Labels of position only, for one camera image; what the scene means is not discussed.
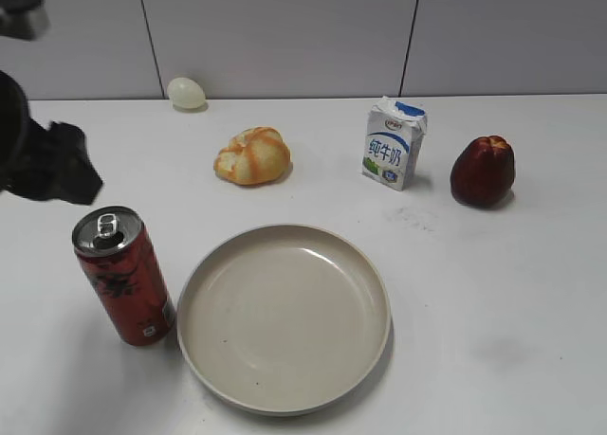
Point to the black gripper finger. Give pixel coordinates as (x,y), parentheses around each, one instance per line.
(55,165)

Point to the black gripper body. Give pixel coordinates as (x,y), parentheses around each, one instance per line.
(14,132)

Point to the red cola can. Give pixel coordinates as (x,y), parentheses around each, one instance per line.
(117,256)

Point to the beige round plate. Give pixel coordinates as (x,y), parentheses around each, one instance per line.
(283,320)

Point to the white egg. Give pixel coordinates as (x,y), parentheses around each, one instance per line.
(186,94)

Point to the orange bread roll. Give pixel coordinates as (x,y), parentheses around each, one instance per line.
(255,156)

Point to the white blue milk carton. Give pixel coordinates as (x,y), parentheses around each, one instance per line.
(393,138)

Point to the dark red wax apple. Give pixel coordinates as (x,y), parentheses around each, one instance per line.
(484,172)

